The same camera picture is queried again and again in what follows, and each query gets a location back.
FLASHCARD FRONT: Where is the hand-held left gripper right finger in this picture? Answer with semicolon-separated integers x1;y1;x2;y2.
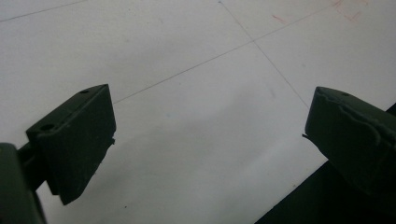
302;86;396;200

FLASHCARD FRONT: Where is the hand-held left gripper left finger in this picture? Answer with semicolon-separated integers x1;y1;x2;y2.
18;83;117;206

